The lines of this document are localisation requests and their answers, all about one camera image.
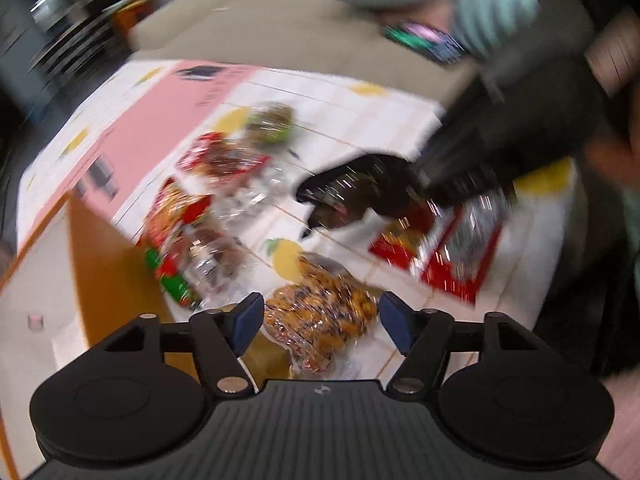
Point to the red packet with brown snack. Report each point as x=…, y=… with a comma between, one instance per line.
x=220, y=157

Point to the dark printed packet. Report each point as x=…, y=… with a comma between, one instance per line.
x=425, y=41

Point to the beige sofa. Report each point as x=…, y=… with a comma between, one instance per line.
x=300, y=25

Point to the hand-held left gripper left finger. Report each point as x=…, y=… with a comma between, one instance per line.
x=248, y=316

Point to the green and red snack packet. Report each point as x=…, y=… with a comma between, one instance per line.
x=172, y=277

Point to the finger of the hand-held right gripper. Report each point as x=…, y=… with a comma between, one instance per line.
x=335, y=215
x=355, y=175

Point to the orange patterned snack packet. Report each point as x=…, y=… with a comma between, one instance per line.
x=320, y=315

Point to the orange stool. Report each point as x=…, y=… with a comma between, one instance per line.
x=131, y=12

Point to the clear packet with green print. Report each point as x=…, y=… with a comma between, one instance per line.
x=270, y=120

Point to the clear plastic snack packet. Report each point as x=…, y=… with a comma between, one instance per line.
x=250, y=200

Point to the red shrimp stick snack packet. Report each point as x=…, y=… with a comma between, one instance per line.
x=175, y=210

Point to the pink and white printed mat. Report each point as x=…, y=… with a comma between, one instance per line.
x=165, y=110

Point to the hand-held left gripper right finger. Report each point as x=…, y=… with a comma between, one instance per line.
x=395, y=317

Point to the large red snack packet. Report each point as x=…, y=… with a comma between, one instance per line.
x=440, y=252

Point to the white box with orange rim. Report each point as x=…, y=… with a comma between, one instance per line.
x=100, y=270

